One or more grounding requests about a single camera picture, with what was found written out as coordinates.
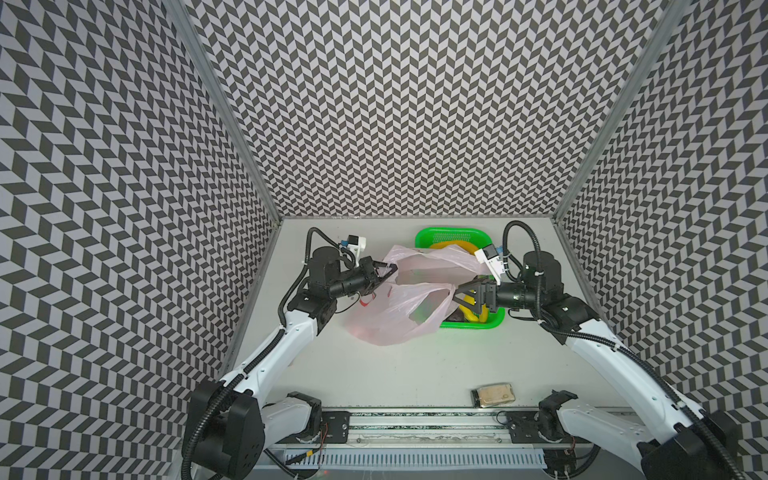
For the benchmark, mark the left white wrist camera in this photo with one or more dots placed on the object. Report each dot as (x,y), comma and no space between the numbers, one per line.
(352,249)

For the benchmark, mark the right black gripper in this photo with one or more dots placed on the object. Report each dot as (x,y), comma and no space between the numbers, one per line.
(487,291)

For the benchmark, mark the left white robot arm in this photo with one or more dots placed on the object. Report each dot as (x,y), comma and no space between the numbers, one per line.
(230,422)

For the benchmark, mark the pink printed plastic bag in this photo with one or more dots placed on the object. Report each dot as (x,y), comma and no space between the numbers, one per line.
(419,298)

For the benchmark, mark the tan sponge in wrapper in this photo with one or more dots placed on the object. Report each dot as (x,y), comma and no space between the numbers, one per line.
(493,395)

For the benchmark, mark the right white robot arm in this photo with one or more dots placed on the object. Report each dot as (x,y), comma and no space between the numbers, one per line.
(674,438)

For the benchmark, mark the green plastic basket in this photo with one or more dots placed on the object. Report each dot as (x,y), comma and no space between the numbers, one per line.
(431,235)

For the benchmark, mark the yellow fake banana bunch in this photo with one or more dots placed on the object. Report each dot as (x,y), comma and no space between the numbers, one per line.
(465,245)

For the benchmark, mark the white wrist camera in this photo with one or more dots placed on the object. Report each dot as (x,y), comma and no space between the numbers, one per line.
(352,249)
(492,257)

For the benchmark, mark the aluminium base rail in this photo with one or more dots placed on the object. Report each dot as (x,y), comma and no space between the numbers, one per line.
(400,439)

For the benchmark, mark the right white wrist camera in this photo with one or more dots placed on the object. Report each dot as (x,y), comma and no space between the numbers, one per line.
(492,257)

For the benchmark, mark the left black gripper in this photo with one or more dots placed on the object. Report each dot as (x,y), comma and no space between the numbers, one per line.
(372,278)

